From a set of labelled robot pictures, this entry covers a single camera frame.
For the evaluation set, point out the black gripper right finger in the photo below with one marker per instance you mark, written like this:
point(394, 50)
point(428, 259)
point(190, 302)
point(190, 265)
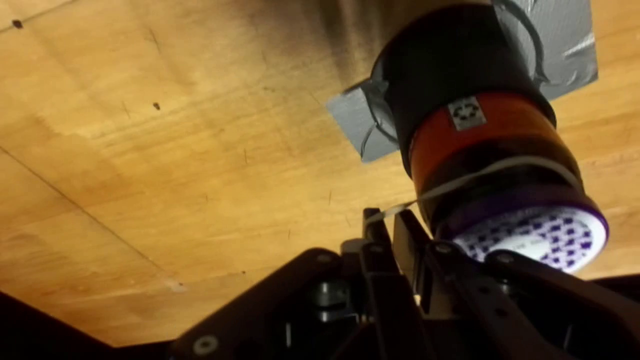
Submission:
point(521, 312)

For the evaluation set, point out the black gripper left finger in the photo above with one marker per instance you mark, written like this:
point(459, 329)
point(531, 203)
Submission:
point(313, 312)

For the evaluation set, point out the pale rubber band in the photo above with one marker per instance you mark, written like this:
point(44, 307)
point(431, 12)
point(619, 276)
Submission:
point(492, 170)

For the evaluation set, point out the dark jar with purple patterned lid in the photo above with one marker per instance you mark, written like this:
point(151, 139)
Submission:
point(467, 87)

